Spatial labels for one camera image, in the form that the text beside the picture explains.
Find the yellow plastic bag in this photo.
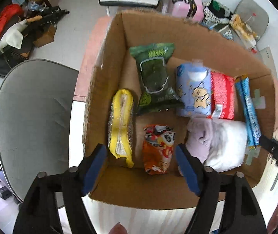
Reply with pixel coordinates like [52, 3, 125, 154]
[229, 14, 260, 54]

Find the grey round chair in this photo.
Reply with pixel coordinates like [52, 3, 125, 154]
[0, 59, 78, 201]

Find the grey cushioned chair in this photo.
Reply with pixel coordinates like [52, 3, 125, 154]
[235, 0, 269, 41]

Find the open cardboard box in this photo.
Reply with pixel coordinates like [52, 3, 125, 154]
[81, 9, 278, 211]

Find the mauve cloth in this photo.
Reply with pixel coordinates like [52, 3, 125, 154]
[185, 118, 213, 163]

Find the pink suitcase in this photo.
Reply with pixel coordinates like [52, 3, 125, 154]
[168, 0, 204, 23]

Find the green snack bag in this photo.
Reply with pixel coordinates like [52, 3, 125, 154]
[129, 43, 184, 116]

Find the black stroller frame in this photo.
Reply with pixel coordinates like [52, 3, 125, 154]
[0, 6, 70, 78]

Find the white bench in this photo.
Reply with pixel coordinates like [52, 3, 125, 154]
[98, 0, 164, 17]

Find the black white patterned bag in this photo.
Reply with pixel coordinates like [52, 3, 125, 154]
[202, 0, 233, 40]

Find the yellow silver snack bag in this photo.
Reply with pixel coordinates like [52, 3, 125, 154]
[108, 89, 134, 168]

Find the clear plastic bottle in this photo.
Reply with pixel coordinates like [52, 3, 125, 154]
[244, 13, 256, 29]

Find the blue cartoon tissue pack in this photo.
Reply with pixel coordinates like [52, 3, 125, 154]
[175, 60, 212, 117]

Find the white goose plush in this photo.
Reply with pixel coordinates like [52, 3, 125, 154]
[0, 15, 43, 63]

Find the white soft pack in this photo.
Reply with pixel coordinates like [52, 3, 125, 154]
[204, 118, 247, 173]

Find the red plastic bag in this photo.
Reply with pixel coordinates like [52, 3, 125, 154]
[0, 3, 25, 54]

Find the orange cartoon snack bag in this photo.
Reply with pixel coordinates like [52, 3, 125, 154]
[142, 125, 175, 175]

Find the brown cardboard box on floor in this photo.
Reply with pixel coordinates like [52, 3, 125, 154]
[33, 24, 56, 48]

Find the blue stick packet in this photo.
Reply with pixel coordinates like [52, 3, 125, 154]
[235, 75, 261, 148]

